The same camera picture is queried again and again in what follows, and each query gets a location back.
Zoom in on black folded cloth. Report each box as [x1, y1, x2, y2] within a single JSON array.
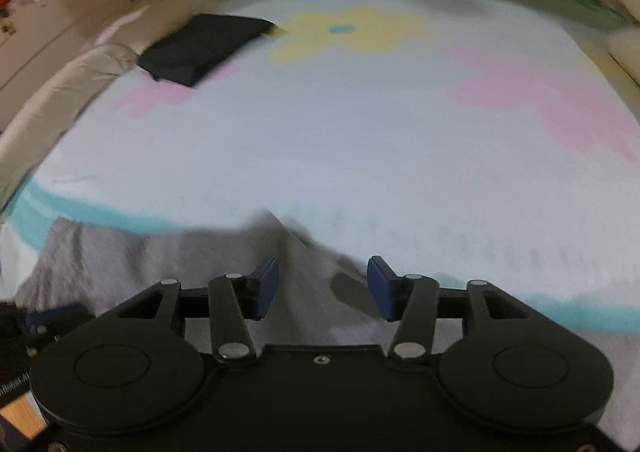
[[136, 12, 278, 89]]

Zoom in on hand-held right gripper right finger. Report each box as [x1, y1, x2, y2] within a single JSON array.
[[367, 255, 531, 364]]

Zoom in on grey pants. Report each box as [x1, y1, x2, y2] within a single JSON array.
[[14, 209, 468, 348]]

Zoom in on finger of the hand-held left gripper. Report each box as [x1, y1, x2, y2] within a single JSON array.
[[21, 302, 96, 339]]

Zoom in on pastel floral bed sheet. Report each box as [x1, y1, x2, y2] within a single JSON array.
[[0, 0, 640, 348]]

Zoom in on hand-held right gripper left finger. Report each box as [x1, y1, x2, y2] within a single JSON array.
[[115, 257, 279, 364]]

